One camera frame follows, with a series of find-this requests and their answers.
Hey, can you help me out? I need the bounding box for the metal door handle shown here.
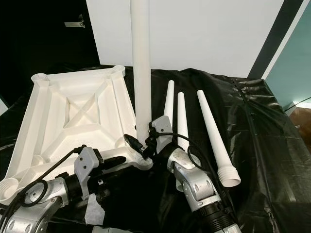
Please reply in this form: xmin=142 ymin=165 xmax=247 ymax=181
xmin=64 ymin=15 xmax=86 ymax=28

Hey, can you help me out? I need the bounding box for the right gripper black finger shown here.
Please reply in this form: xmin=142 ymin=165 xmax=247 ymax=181
xmin=124 ymin=134 xmax=146 ymax=157

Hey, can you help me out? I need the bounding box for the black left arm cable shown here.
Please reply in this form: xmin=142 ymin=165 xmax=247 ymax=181
xmin=0 ymin=145 xmax=86 ymax=233

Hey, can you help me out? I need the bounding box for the brown wooden furniture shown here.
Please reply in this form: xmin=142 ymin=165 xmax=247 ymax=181
xmin=289 ymin=100 xmax=311 ymax=128

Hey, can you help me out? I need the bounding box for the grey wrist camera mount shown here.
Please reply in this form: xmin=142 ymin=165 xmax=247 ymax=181
xmin=151 ymin=116 xmax=173 ymax=149
xmin=73 ymin=147 xmax=103 ymax=187

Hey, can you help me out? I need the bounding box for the black door frame post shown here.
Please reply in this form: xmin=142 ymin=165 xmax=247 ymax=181
xmin=248 ymin=0 xmax=297 ymax=79

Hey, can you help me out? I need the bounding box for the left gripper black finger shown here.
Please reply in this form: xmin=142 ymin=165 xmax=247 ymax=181
xmin=100 ymin=156 xmax=127 ymax=168

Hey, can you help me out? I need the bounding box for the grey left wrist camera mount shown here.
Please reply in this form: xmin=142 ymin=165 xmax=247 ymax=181
xmin=73 ymin=147 xmax=103 ymax=187

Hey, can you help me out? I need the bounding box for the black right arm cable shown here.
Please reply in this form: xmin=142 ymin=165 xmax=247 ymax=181
xmin=155 ymin=130 xmax=231 ymax=190

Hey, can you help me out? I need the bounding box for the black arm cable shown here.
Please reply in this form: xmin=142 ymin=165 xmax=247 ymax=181
xmin=155 ymin=130 xmax=231 ymax=190
xmin=0 ymin=145 xmax=86 ymax=233

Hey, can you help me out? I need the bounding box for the black plastic table cover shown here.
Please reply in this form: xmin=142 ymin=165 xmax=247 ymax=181
xmin=0 ymin=63 xmax=311 ymax=233

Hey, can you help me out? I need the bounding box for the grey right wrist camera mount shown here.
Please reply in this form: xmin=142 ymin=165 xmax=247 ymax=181
xmin=151 ymin=116 xmax=173 ymax=149

